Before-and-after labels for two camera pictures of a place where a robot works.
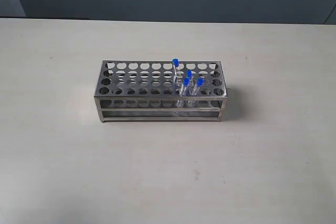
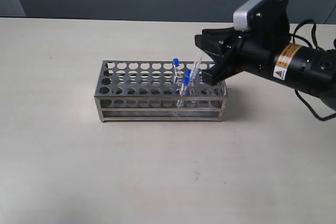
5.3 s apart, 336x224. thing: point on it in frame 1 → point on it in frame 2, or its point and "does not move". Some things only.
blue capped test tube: x=189 y=74 does not move
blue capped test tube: x=195 y=91 → x=199 y=57
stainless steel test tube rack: x=157 y=91 does not move
